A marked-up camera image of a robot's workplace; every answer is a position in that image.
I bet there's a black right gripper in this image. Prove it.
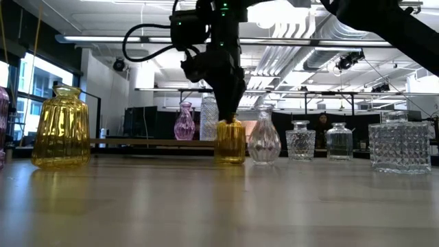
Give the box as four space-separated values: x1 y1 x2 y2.
180 43 248 123

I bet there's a clear crosshatched jar vase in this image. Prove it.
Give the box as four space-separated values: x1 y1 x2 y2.
285 119 317 162

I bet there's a yellow ribbed jar vase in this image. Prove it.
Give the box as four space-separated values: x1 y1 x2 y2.
31 84 91 169

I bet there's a clear square diamond-cut vase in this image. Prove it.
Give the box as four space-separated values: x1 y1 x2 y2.
368 110 432 175

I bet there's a clear smooth jar vase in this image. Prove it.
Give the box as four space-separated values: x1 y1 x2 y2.
325 122 354 162

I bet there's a large window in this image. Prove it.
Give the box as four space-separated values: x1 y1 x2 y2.
0 51 75 142

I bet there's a small pink bulbous vase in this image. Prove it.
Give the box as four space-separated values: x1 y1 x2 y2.
173 101 196 141

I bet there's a black table edge rail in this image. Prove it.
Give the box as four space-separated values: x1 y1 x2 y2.
10 146 439 159

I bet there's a clear bulbous ribbed vase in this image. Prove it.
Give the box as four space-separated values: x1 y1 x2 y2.
247 104 282 166

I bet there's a person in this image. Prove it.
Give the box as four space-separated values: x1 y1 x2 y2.
313 112 333 150

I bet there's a white ceiling conduit bundle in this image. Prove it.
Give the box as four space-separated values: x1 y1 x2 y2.
255 12 317 77

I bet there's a silver ventilation duct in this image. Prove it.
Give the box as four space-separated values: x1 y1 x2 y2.
303 15 375 71

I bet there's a black ceiling spotlight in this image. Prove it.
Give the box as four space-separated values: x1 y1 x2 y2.
335 49 366 71
112 57 126 73
371 82 391 94

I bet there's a tall clear textured cylinder vase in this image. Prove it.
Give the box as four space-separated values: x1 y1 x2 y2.
200 95 220 142

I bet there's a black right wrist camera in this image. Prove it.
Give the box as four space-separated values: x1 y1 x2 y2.
169 9 211 52

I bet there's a yellow cylinder bottle vase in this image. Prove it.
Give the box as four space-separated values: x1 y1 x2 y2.
213 117 247 165

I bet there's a distant black metal frame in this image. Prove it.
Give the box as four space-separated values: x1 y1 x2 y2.
178 87 357 117

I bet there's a tall pink ribbed vase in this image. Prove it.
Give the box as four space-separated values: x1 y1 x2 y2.
0 86 10 169

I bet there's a black overhead beam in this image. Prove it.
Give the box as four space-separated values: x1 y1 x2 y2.
54 34 394 49

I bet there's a wooden shelf board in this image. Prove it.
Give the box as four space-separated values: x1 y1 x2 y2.
89 138 216 148

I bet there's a black partition screen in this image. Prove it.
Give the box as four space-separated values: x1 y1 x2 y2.
270 111 381 150
157 110 203 140

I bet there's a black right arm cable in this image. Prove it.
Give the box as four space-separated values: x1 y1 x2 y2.
122 23 179 63

